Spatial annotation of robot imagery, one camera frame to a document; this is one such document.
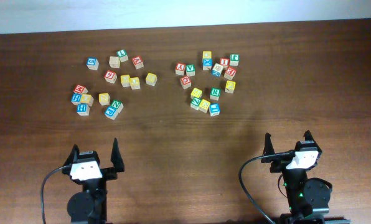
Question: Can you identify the green R block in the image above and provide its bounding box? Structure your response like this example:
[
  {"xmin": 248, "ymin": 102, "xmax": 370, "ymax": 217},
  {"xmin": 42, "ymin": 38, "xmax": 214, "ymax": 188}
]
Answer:
[{"xmin": 210, "ymin": 88, "xmax": 221, "ymax": 101}]

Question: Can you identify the plain wooden block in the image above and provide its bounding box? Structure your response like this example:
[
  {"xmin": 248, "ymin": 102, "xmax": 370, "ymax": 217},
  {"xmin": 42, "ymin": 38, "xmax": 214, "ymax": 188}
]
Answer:
[{"xmin": 109, "ymin": 56, "xmax": 121, "ymax": 68}]

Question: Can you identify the blue X block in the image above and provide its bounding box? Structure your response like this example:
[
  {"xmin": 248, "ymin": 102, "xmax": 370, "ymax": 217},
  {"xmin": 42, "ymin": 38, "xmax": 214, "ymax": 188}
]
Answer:
[{"xmin": 202, "ymin": 58, "xmax": 212, "ymax": 70}]

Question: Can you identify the yellow o block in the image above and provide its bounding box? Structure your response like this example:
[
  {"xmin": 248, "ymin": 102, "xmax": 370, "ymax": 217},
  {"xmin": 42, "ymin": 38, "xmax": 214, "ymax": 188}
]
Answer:
[
  {"xmin": 80, "ymin": 94, "xmax": 94, "ymax": 106},
  {"xmin": 199, "ymin": 99, "xmax": 210, "ymax": 113}
]

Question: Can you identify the green J block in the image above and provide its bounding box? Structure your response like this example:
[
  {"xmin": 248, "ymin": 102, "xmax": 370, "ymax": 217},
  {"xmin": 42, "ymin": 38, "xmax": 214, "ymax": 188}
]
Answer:
[{"xmin": 230, "ymin": 54, "xmax": 240, "ymax": 66}]

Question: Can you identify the yellow O block right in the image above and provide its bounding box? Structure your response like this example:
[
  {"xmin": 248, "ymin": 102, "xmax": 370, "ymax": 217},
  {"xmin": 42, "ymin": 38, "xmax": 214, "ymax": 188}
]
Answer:
[{"xmin": 199, "ymin": 99, "xmax": 210, "ymax": 113}]

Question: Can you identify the green N block right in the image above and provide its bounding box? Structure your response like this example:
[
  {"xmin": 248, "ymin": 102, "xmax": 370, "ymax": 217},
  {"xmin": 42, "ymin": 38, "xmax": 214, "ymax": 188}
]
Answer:
[{"xmin": 190, "ymin": 97, "xmax": 202, "ymax": 110}]

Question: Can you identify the red I block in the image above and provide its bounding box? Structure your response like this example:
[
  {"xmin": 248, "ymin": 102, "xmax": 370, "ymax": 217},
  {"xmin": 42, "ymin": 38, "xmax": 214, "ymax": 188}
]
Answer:
[{"xmin": 219, "ymin": 58, "xmax": 230, "ymax": 69}]

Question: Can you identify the red Y block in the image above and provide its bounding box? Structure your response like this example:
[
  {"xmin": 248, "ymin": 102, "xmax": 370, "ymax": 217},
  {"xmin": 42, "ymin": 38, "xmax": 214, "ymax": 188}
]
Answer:
[{"xmin": 175, "ymin": 63, "xmax": 186, "ymax": 75}]

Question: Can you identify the green V block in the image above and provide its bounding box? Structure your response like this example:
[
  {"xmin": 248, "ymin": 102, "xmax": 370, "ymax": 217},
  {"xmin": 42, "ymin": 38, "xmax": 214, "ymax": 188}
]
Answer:
[{"xmin": 185, "ymin": 64, "xmax": 195, "ymax": 77}]

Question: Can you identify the blue H block upper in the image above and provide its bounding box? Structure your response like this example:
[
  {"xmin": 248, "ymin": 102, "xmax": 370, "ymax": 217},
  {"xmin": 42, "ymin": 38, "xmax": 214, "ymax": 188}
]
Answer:
[{"xmin": 70, "ymin": 93, "xmax": 82, "ymax": 105}]

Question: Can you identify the yellow block right of pair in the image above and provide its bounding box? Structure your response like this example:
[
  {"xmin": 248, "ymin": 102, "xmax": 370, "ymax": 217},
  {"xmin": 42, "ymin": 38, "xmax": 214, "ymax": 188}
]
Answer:
[{"xmin": 130, "ymin": 77, "xmax": 141, "ymax": 90}]

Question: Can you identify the blue L block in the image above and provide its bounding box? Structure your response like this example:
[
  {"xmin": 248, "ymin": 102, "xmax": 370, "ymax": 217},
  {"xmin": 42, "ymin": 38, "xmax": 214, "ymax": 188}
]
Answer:
[{"xmin": 209, "ymin": 103, "xmax": 220, "ymax": 116}]

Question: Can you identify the green N block left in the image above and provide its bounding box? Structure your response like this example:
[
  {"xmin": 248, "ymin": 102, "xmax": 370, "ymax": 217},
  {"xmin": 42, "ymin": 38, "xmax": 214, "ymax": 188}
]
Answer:
[{"xmin": 110, "ymin": 100, "xmax": 124, "ymax": 113}]

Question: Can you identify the yellow block of pair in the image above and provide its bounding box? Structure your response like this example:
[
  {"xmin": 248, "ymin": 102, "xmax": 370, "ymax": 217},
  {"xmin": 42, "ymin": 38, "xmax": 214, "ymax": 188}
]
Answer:
[
  {"xmin": 120, "ymin": 75, "xmax": 130, "ymax": 88},
  {"xmin": 130, "ymin": 77, "xmax": 141, "ymax": 90}
]

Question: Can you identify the red C block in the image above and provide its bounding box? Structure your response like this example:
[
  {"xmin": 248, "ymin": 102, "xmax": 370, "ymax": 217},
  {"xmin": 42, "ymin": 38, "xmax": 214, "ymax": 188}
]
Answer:
[{"xmin": 180, "ymin": 76, "xmax": 192, "ymax": 89}]

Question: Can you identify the blue h block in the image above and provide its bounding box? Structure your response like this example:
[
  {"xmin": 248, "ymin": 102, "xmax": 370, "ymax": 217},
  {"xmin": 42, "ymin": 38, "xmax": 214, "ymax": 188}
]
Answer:
[
  {"xmin": 77, "ymin": 104, "xmax": 90, "ymax": 116},
  {"xmin": 70, "ymin": 93, "xmax": 82, "ymax": 105}
]

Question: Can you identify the blue edged tilted block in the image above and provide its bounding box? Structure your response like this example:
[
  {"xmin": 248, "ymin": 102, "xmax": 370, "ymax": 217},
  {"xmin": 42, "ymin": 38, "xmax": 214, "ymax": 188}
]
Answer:
[{"xmin": 212, "ymin": 63, "xmax": 223, "ymax": 77}]

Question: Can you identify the blue P block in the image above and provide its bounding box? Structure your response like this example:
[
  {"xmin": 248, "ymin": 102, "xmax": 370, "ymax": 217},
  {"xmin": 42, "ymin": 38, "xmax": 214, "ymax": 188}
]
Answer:
[{"xmin": 105, "ymin": 106, "xmax": 118, "ymax": 120}]

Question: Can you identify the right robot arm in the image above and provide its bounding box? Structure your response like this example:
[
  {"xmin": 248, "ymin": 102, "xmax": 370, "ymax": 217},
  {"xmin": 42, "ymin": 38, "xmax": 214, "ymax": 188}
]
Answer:
[{"xmin": 261, "ymin": 131, "xmax": 332, "ymax": 223}]

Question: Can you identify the green n block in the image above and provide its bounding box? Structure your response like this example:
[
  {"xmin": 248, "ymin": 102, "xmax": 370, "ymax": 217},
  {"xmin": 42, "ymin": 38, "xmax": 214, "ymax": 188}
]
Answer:
[
  {"xmin": 190, "ymin": 97, "xmax": 202, "ymax": 110},
  {"xmin": 110, "ymin": 100, "xmax": 124, "ymax": 113}
]

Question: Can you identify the red E block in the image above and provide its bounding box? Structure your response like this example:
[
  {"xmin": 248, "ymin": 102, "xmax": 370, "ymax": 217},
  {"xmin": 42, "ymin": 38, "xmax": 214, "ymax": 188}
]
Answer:
[{"xmin": 224, "ymin": 67, "xmax": 237, "ymax": 80}]

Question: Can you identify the blue H block lower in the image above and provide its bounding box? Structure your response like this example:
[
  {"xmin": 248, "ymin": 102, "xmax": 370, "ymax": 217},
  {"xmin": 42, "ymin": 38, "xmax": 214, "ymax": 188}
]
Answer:
[{"xmin": 77, "ymin": 104, "xmax": 90, "ymax": 116}]

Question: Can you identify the blue number 5 block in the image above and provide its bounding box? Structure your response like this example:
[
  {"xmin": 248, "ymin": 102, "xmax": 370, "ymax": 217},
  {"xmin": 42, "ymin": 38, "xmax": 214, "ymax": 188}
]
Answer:
[{"xmin": 87, "ymin": 57, "xmax": 99, "ymax": 70}]

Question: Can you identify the yellow block left of pair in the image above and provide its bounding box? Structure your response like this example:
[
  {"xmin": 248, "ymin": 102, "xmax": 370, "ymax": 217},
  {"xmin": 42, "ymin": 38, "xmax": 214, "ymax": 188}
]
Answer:
[{"xmin": 120, "ymin": 75, "xmax": 130, "ymax": 88}]

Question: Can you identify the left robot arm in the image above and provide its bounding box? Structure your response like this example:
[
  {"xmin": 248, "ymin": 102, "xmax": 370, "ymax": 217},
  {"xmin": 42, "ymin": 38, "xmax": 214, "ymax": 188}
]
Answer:
[{"xmin": 62, "ymin": 139, "xmax": 124, "ymax": 223}]

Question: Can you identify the red A block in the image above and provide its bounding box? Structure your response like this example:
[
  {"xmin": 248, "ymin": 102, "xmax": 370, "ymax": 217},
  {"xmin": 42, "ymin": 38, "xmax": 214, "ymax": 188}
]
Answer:
[{"xmin": 132, "ymin": 55, "xmax": 144, "ymax": 70}]

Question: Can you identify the yellow S block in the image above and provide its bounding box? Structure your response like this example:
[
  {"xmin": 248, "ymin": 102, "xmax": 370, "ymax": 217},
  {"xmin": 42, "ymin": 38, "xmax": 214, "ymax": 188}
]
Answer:
[
  {"xmin": 146, "ymin": 73, "xmax": 157, "ymax": 86},
  {"xmin": 98, "ymin": 93, "xmax": 110, "ymax": 106}
]

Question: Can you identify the red 6 block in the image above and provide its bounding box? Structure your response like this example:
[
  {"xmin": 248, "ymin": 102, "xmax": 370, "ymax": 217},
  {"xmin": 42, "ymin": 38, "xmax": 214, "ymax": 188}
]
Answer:
[{"xmin": 104, "ymin": 70, "xmax": 117, "ymax": 84}]

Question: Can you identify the red M block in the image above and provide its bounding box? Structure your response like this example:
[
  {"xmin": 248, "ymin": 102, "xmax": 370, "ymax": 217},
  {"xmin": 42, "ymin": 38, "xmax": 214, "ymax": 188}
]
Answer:
[{"xmin": 73, "ymin": 85, "xmax": 88, "ymax": 95}]

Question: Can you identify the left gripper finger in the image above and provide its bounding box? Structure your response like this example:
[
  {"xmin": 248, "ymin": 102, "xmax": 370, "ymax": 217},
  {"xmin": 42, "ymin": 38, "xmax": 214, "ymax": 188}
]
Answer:
[
  {"xmin": 110, "ymin": 138, "xmax": 124, "ymax": 172},
  {"xmin": 63, "ymin": 144, "xmax": 80, "ymax": 166}
]

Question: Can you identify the green L block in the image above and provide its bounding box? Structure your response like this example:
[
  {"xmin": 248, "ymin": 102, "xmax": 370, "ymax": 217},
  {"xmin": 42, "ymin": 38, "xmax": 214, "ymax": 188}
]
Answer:
[{"xmin": 116, "ymin": 49, "xmax": 129, "ymax": 63}]

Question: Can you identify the yellow Z block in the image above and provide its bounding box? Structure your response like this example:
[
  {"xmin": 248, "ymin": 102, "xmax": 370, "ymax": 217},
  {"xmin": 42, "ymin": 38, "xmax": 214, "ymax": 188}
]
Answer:
[{"xmin": 190, "ymin": 88, "xmax": 203, "ymax": 99}]

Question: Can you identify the yellow K block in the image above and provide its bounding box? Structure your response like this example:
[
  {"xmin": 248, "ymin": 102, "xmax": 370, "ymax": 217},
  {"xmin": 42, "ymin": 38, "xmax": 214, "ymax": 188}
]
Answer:
[{"xmin": 225, "ymin": 80, "xmax": 236, "ymax": 93}]

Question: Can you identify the yellow top block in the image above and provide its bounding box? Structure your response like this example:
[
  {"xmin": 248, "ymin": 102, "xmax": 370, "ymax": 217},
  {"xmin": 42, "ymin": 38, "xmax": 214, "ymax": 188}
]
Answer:
[{"xmin": 202, "ymin": 51, "xmax": 212, "ymax": 59}]

